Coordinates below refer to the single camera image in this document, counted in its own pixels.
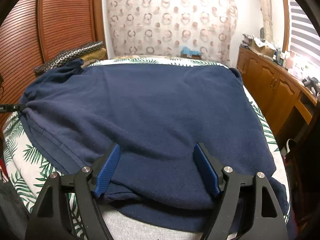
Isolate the mustard yellow folded cloth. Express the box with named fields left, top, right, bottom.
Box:
left=80, top=48, right=107, bottom=68

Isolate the navy blue shirt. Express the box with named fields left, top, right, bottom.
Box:
left=19, top=60, right=289, bottom=232

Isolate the small round desk fan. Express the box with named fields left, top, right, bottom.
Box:
left=259, top=27, right=266, bottom=42

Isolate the palm leaf print bedsheet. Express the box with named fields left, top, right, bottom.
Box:
left=3, top=56, right=290, bottom=239

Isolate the cardboard box on cabinet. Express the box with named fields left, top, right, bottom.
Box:
left=250, top=36, right=276, bottom=58

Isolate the striped window blind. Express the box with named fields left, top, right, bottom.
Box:
left=288, top=0, right=319, bottom=66

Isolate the pink circle pattern curtain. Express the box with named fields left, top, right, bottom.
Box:
left=106, top=0, right=239, bottom=64

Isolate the wooden sideboard cabinet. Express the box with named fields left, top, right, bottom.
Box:
left=236, top=47, right=317, bottom=144

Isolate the black tool on cabinet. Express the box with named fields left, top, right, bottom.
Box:
left=302, top=76, right=319, bottom=96

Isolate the blue item in basket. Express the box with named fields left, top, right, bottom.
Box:
left=181, top=46, right=201, bottom=60

